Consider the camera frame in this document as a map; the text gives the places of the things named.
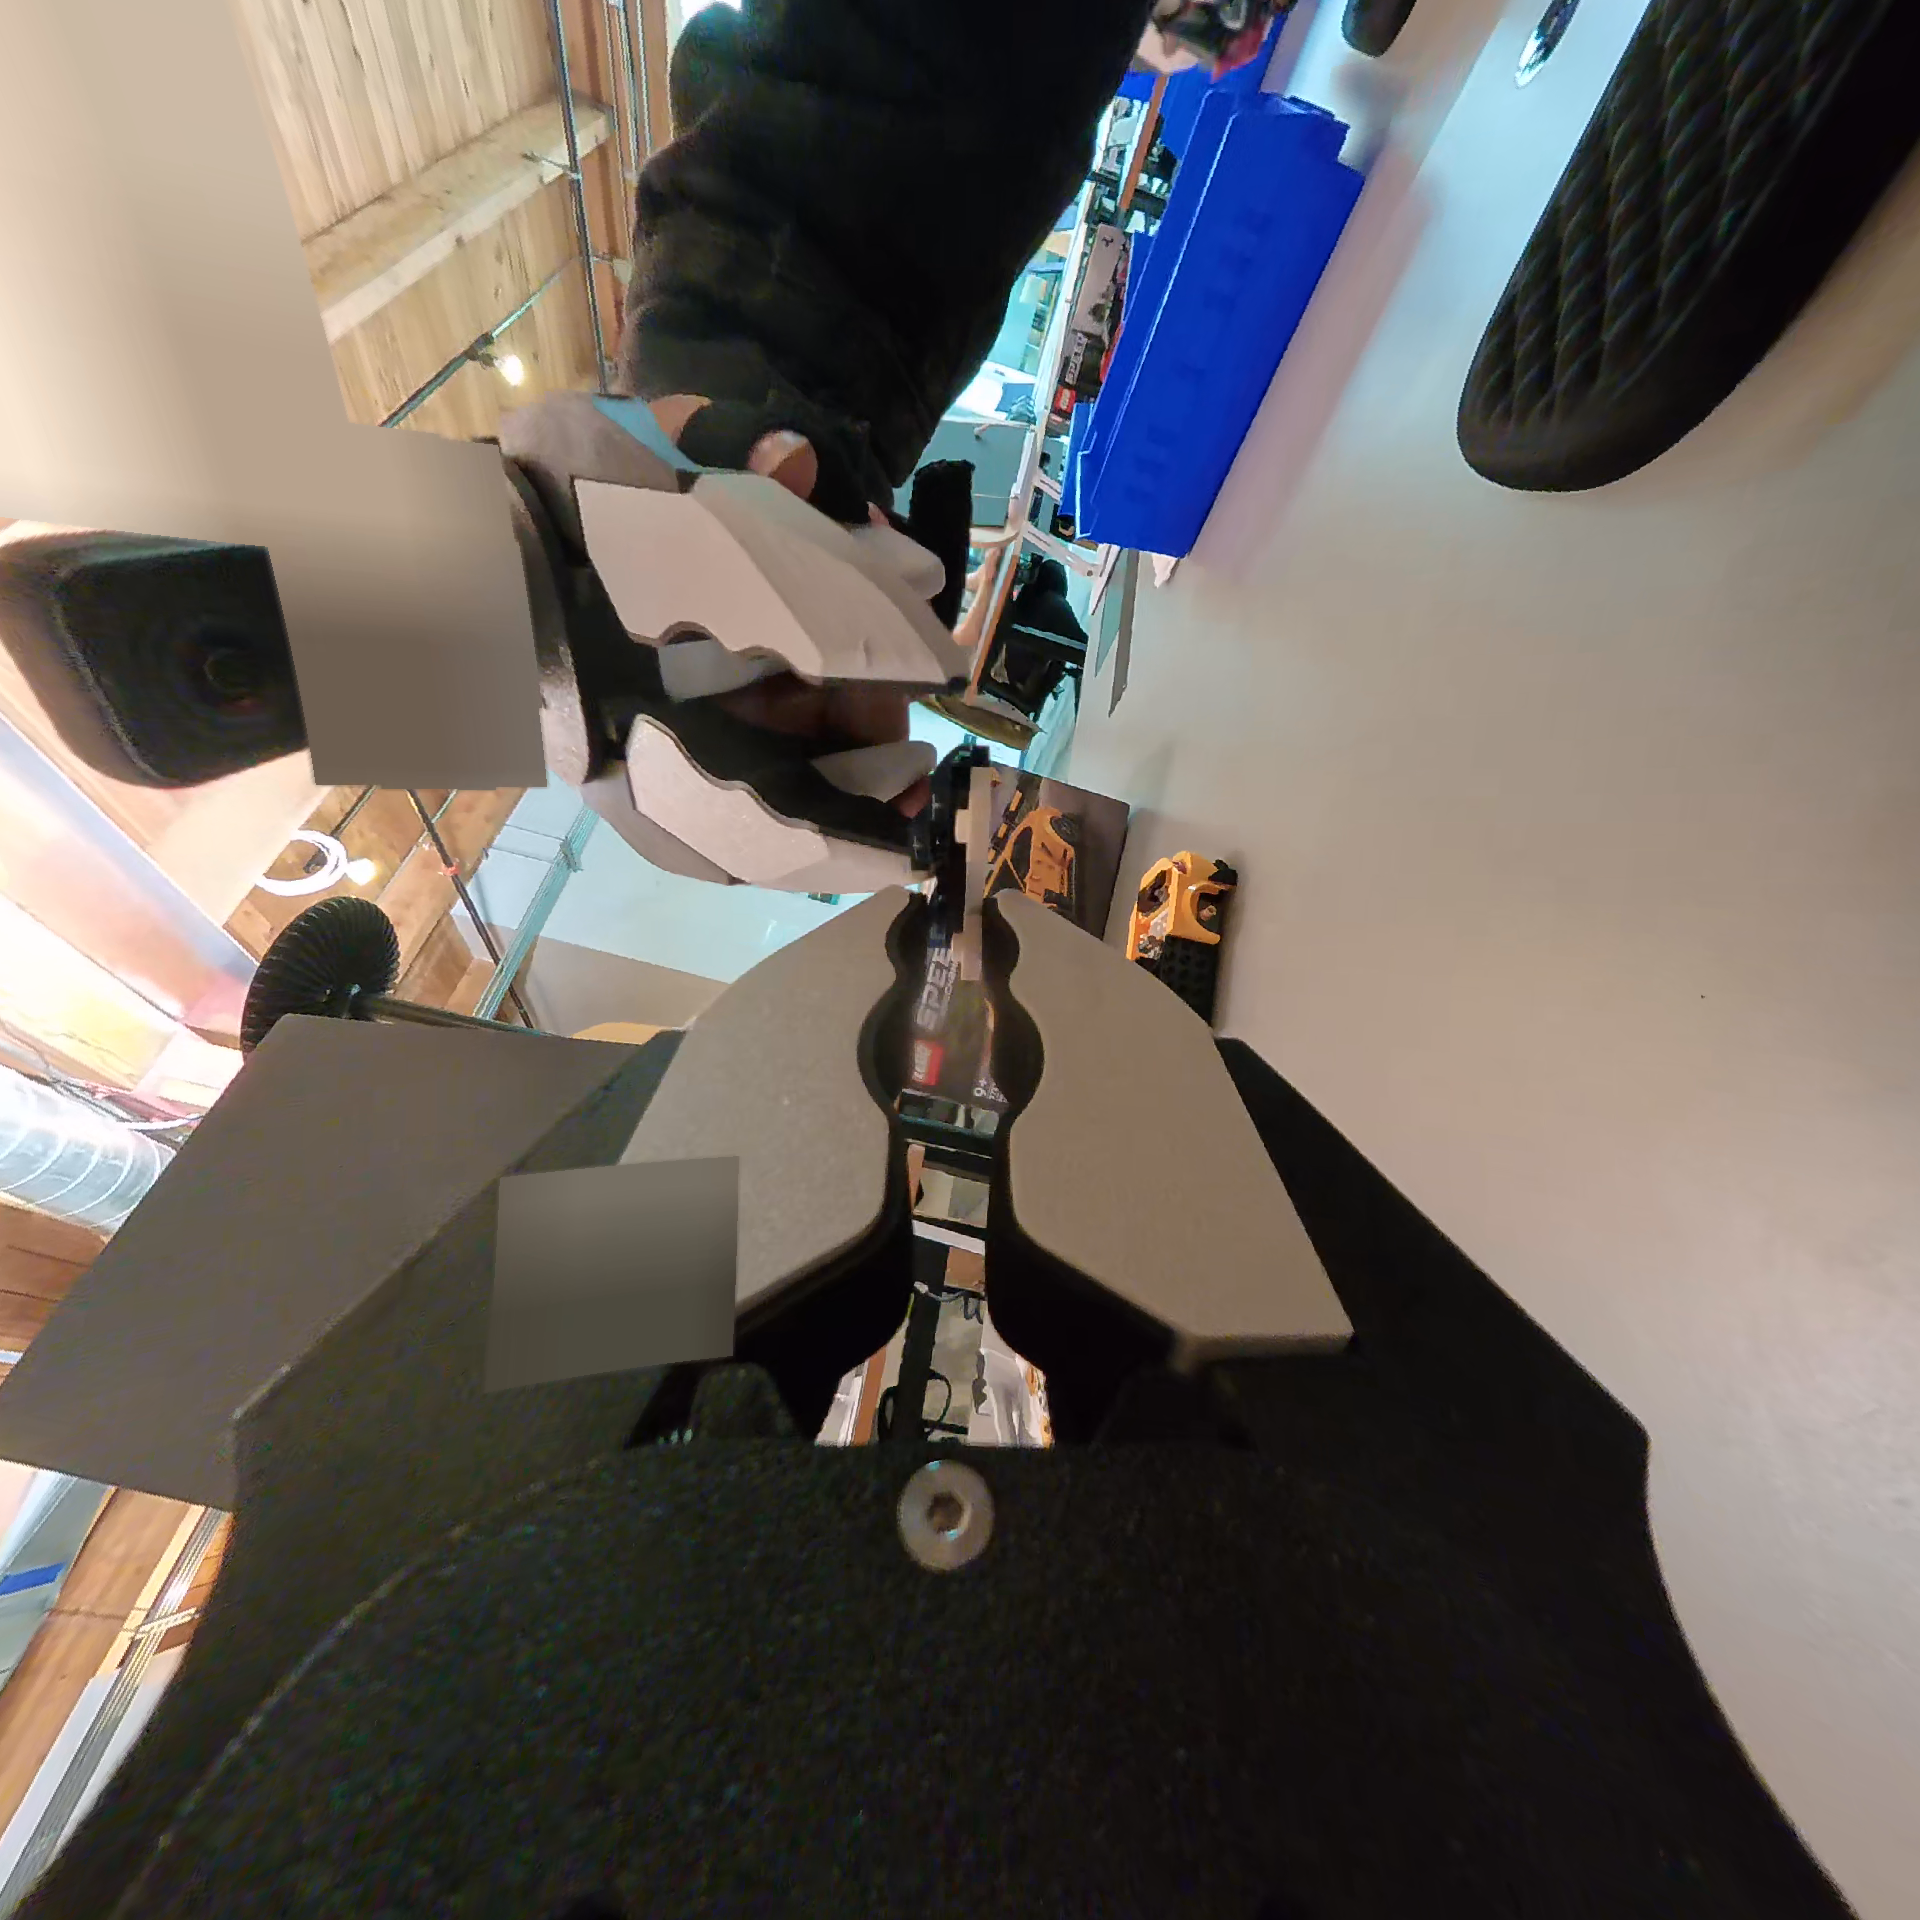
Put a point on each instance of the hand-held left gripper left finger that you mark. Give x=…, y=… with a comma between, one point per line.
x=779, y=1080

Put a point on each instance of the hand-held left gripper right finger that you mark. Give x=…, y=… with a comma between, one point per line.
x=1154, y=1155

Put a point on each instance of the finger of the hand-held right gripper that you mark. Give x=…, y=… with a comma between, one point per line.
x=751, y=570
x=704, y=820

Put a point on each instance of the black plate with white studs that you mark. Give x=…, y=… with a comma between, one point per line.
x=979, y=869

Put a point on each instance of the person's right forearm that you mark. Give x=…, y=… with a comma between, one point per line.
x=855, y=181

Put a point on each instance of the partly built lego car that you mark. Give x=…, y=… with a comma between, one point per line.
x=1184, y=932

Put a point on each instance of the yellow car lego box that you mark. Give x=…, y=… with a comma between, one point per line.
x=1050, y=855

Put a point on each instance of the black lego box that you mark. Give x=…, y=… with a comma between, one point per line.
x=1096, y=331

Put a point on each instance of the person's right hand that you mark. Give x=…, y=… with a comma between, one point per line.
x=779, y=458

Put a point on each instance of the dark board on stand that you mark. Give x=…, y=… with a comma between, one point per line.
x=1072, y=570

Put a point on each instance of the black round lamp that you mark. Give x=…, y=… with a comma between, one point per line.
x=323, y=967

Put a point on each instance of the white paper sheet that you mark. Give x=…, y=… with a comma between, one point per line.
x=1166, y=568

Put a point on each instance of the blue storage bin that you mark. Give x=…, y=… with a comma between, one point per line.
x=1201, y=119
x=1215, y=346

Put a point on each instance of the black quilted cushion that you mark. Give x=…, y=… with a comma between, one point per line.
x=1695, y=270

